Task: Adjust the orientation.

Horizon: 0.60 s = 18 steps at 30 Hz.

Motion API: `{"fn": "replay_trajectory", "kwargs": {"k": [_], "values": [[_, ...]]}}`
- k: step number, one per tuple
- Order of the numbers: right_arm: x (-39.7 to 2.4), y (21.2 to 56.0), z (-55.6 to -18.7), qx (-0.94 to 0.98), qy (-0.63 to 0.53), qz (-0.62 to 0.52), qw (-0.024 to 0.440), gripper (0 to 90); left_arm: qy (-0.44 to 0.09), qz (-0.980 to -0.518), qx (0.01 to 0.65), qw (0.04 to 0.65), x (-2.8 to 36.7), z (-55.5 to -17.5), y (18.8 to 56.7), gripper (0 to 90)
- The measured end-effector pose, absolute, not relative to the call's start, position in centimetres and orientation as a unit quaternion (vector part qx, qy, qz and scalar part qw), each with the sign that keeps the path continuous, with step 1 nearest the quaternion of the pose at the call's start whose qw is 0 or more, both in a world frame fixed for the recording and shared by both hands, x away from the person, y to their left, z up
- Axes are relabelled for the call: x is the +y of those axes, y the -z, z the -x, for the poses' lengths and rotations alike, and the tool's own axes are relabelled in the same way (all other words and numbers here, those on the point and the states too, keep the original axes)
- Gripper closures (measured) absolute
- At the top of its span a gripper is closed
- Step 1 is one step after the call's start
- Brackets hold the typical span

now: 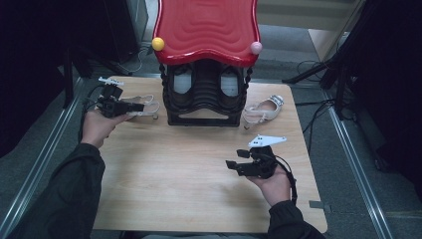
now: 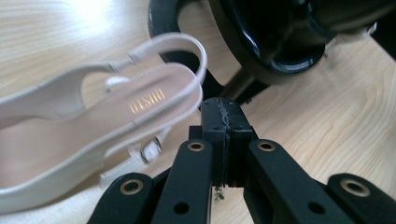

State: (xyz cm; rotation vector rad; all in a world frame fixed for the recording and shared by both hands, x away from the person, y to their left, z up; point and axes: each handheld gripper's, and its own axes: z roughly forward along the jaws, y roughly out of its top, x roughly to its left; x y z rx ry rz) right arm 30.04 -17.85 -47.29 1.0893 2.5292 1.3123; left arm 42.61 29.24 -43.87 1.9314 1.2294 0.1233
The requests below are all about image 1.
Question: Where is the tan wooden board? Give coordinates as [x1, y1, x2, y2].
[308, 28, 349, 63]

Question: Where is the white floor cable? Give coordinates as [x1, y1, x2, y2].
[115, 49, 148, 76]

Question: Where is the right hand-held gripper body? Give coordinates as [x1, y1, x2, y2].
[237, 133, 288, 180]

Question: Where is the looped black floor cable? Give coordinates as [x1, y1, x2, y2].
[296, 59, 327, 79]

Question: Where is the grey metal stand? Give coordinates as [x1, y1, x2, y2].
[126, 0, 149, 46]

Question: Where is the grey table bracket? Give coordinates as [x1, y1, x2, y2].
[308, 199, 332, 213]

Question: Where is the person's right hand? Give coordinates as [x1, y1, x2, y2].
[247, 164, 294, 207]

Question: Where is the red and black shoe rack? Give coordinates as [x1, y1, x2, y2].
[151, 0, 263, 127]

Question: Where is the yellow ball knob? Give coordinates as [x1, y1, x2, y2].
[151, 37, 165, 52]

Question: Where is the pink ball knob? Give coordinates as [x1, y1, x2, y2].
[249, 41, 263, 56]

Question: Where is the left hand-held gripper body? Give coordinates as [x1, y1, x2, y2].
[95, 76, 130, 120]

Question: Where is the right hand-held gripper black cable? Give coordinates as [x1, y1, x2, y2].
[273, 153, 299, 205]

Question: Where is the white slingback heel shoe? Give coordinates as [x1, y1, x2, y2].
[118, 94, 161, 121]
[242, 94, 285, 130]

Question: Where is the dark curtain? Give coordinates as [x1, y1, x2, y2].
[0, 0, 110, 158]
[331, 0, 422, 200]

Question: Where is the black tripod stand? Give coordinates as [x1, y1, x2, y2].
[282, 56, 354, 121]

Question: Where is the black stand post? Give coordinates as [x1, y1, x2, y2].
[63, 46, 75, 109]

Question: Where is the metal floor rail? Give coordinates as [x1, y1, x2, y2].
[0, 77, 86, 239]
[322, 89, 394, 239]

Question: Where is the black leather shoe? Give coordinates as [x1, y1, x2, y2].
[217, 64, 247, 111]
[165, 63, 197, 111]

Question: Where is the person's left hand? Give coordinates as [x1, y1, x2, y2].
[80, 109, 133, 149]

